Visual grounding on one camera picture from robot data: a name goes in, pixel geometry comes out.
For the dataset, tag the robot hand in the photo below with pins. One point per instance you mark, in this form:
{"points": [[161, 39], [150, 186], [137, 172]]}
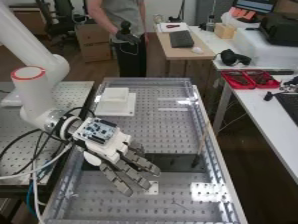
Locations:
{"points": [[104, 140]]}

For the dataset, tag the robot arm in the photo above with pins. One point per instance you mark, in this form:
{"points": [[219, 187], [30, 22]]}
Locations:
{"points": [[37, 96]]}

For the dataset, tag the small white box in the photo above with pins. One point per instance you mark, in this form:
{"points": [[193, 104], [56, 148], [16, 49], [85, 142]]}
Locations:
{"points": [[116, 100]]}

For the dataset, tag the black plate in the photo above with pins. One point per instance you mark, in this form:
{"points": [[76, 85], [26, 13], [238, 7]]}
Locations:
{"points": [[177, 163]]}

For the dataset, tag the small white square plate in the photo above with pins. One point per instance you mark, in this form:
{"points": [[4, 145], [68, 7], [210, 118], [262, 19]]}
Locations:
{"points": [[152, 188]]}

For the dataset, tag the thin stick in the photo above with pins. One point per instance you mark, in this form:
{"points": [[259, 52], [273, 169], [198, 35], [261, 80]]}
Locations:
{"points": [[202, 140]]}

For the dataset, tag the clear box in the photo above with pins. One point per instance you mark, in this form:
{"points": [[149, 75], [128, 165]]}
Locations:
{"points": [[201, 110]]}

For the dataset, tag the wooden desk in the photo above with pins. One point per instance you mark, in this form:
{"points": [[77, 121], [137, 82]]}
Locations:
{"points": [[186, 63]]}

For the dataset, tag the cardboard box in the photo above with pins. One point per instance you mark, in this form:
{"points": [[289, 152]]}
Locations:
{"points": [[93, 41]]}

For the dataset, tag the white computer mouse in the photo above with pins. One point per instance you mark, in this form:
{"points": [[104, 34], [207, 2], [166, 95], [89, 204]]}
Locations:
{"points": [[197, 50]]}

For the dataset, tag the red tray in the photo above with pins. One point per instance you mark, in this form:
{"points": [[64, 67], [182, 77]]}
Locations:
{"points": [[262, 78], [237, 80]]}

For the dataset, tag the white desk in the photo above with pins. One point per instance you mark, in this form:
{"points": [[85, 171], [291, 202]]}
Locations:
{"points": [[270, 123]]}

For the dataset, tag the person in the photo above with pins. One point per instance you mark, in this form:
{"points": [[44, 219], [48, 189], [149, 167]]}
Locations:
{"points": [[120, 13]]}

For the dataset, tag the black headphones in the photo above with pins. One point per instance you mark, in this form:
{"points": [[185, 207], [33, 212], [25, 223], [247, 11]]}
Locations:
{"points": [[233, 57]]}

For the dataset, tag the black office chair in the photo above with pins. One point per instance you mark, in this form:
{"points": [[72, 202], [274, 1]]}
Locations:
{"points": [[54, 16]]}

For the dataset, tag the small wooden box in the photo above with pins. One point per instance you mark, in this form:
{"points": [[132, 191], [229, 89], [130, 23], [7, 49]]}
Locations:
{"points": [[223, 30]]}

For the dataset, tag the black keyboard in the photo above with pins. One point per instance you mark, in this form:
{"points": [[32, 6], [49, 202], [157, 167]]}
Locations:
{"points": [[290, 106]]}

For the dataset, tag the large white foam box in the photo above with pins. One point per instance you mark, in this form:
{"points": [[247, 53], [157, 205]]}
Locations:
{"points": [[270, 55]]}

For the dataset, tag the black bag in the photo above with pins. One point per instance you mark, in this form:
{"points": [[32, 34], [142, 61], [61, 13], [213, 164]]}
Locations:
{"points": [[281, 30]]}

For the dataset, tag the computer monitor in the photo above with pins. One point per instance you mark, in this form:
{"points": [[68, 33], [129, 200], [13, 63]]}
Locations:
{"points": [[254, 5]]}

